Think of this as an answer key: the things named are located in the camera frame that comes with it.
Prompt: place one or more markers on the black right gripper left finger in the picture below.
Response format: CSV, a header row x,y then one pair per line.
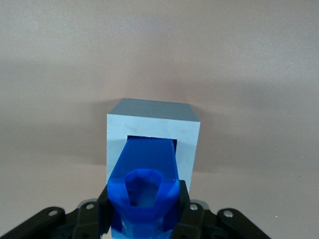
x,y
82,219

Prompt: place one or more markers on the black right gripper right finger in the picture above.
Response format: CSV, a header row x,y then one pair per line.
x,y
197,219

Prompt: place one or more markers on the blue plastic part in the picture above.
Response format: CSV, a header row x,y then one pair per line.
x,y
147,169

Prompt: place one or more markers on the gray square base block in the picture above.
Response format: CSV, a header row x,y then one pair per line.
x,y
117,129

